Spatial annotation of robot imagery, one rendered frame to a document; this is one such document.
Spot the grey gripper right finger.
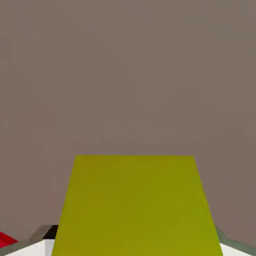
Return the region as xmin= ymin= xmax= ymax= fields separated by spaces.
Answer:
xmin=214 ymin=226 xmax=256 ymax=256

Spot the small yellow cube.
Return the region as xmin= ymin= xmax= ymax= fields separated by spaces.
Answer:
xmin=51 ymin=154 xmax=224 ymax=256

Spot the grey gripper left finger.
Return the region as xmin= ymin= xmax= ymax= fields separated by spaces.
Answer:
xmin=0 ymin=224 xmax=59 ymax=256

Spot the small red cube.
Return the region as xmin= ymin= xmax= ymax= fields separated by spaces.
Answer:
xmin=0 ymin=231 xmax=19 ymax=249

